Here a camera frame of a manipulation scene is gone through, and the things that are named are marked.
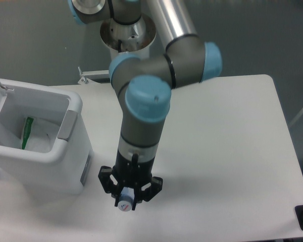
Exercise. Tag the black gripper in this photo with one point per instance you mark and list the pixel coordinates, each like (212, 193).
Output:
(126, 173)

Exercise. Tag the crushed clear plastic bottle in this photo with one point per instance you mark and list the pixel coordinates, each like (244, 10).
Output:
(126, 199)

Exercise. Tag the white plastic packaging bag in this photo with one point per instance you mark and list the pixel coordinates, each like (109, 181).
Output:
(38, 135)

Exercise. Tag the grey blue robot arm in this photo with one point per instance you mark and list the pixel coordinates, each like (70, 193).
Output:
(143, 86)

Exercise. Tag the white trash can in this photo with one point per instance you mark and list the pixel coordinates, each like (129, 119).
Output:
(65, 167)

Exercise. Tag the white pedestal base frame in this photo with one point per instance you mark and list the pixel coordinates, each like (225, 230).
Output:
(90, 77)

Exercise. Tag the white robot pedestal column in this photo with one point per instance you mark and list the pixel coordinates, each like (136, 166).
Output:
(142, 54)

